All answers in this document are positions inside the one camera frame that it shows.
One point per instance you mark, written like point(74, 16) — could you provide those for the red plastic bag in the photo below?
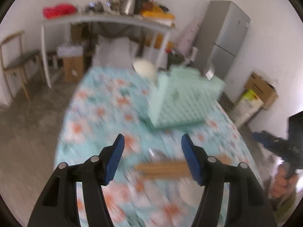
point(59, 10)

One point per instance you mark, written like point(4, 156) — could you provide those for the steel electric kettle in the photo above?
point(129, 6)

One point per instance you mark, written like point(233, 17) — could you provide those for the white ladle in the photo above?
point(144, 69)

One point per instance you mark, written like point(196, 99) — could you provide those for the person's right hand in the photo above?
point(281, 182)

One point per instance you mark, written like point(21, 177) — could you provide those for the floral blanket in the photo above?
point(94, 123)

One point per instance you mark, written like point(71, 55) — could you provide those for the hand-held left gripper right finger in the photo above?
point(191, 160)

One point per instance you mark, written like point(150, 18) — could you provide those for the large open cardboard box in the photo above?
point(262, 87)

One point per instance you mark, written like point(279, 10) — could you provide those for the wooden chair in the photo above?
point(21, 60)

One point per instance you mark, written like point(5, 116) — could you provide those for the orange plastic bag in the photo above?
point(163, 42)

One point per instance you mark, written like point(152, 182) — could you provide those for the mint green utensil holder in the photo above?
point(182, 99)

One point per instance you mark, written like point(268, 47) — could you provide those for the dark green bag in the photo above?
point(175, 60)

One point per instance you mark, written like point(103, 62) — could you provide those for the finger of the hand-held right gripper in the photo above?
point(267, 140)

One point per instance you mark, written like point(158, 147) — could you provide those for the grey refrigerator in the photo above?
point(224, 33)

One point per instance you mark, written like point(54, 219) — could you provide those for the yellow bag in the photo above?
point(157, 14)

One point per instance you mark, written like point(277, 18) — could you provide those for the yellow-green rice bag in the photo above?
point(247, 106)

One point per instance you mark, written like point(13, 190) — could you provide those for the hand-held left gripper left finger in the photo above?
point(114, 160)

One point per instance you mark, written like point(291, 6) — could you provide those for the metal spoon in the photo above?
point(157, 155)

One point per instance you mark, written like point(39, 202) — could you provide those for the white desk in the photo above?
point(106, 19)

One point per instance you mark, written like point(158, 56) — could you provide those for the white plastic-wrapped box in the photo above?
point(69, 50)

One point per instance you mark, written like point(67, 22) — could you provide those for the white sack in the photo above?
point(113, 52)

